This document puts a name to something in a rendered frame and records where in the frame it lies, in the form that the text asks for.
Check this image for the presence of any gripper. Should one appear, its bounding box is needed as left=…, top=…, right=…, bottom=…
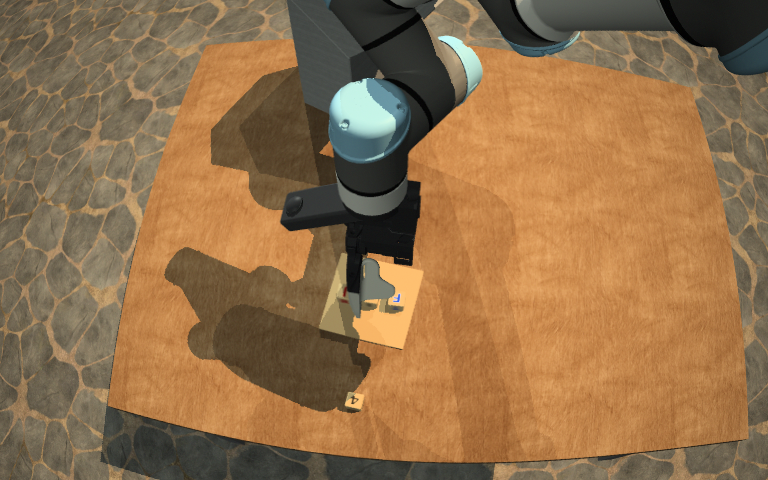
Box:
left=342, top=180, right=421, bottom=319

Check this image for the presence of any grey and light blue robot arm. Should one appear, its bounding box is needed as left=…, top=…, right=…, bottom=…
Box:
left=280, top=0, right=768, bottom=231

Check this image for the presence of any light orange mat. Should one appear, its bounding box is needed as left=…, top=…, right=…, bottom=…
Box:
left=319, top=253, right=424, bottom=350

